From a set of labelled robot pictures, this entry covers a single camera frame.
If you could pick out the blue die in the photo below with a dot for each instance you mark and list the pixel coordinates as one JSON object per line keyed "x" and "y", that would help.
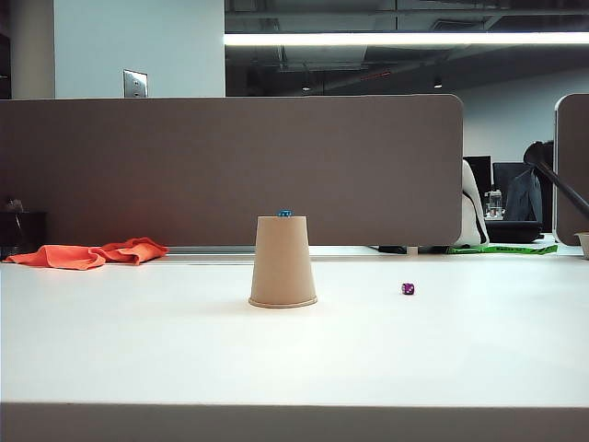
{"x": 284, "y": 213}

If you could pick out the brown paper cup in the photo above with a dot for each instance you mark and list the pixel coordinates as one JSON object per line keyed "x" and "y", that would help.
{"x": 283, "y": 262}

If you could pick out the purple die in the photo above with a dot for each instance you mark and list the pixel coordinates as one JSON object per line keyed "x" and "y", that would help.
{"x": 408, "y": 289}

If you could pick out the small white cup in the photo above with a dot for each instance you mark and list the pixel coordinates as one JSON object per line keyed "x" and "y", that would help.
{"x": 583, "y": 244}

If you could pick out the black flat object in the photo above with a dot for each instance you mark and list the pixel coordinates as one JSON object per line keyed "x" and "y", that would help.
{"x": 393, "y": 249}

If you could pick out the large brown partition panel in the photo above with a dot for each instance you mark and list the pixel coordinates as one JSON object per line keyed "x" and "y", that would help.
{"x": 138, "y": 161}

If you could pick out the black computer monitor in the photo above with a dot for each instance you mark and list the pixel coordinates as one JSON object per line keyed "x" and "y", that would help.
{"x": 481, "y": 170}
{"x": 506, "y": 172}

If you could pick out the small ceiling spot lamp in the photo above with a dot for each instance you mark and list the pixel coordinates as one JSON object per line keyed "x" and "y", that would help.
{"x": 438, "y": 83}

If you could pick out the clear water bottle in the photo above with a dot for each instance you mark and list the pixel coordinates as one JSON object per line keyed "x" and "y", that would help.
{"x": 495, "y": 205}

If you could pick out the black zip pouch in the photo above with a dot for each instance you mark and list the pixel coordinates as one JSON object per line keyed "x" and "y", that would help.
{"x": 513, "y": 230}

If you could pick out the orange cloth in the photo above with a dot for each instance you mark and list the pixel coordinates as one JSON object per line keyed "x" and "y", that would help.
{"x": 69, "y": 256}

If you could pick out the grey jacket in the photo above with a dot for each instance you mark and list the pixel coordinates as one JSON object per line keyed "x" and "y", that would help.
{"x": 522, "y": 198}

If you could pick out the black slanted pole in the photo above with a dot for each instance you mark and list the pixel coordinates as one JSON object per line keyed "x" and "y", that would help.
{"x": 566, "y": 189}

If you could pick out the silver wall plate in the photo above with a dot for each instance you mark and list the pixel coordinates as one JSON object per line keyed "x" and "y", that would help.
{"x": 135, "y": 83}

